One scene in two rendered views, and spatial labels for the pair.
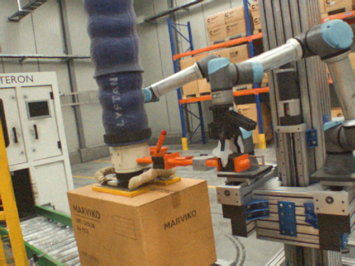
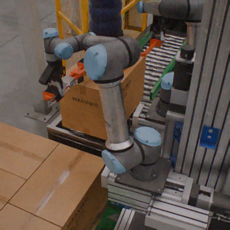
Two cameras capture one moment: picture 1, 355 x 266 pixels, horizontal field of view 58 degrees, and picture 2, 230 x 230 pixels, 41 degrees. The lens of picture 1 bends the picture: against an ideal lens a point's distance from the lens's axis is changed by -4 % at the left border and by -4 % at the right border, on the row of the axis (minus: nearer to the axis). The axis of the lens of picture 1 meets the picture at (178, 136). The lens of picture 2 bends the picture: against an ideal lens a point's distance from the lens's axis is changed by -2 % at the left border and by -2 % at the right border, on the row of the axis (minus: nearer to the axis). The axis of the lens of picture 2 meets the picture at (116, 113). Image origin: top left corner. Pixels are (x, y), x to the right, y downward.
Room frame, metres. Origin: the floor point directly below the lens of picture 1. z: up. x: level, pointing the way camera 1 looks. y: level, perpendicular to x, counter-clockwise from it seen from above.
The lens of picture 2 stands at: (0.92, -1.60, 2.15)
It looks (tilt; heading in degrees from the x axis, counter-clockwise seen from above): 38 degrees down; 69
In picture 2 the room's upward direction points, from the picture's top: 1 degrees clockwise
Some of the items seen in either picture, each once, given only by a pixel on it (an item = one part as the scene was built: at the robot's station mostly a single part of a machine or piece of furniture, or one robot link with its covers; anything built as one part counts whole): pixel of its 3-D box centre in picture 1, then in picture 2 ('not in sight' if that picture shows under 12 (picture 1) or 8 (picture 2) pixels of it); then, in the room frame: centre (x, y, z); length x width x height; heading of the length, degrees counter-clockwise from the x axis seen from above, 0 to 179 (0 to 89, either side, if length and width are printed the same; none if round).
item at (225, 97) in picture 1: (222, 98); (52, 55); (1.13, -0.16, 1.43); 0.08 x 0.08 x 0.05
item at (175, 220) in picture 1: (138, 225); (104, 89); (1.55, 0.25, 0.87); 0.60 x 0.40 x 0.40; 44
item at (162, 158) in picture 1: (166, 160); (87, 65); (1.37, 0.06, 1.20); 0.10 x 0.08 x 0.06; 133
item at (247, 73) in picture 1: (244, 73); (64, 48); (1.18, -0.26, 1.50); 0.11 x 0.11 x 0.08; 15
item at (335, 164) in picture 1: (340, 159); (145, 162); (1.41, -0.70, 1.09); 0.15 x 0.15 x 0.10
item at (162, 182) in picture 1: (149, 176); not in sight; (1.62, 0.16, 1.10); 0.34 x 0.10 x 0.05; 43
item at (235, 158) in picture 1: (232, 163); (53, 93); (1.11, -0.17, 1.20); 0.08 x 0.07 x 0.05; 43
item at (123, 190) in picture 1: (118, 185); not in sight; (1.49, 0.30, 1.10); 0.34 x 0.10 x 0.05; 43
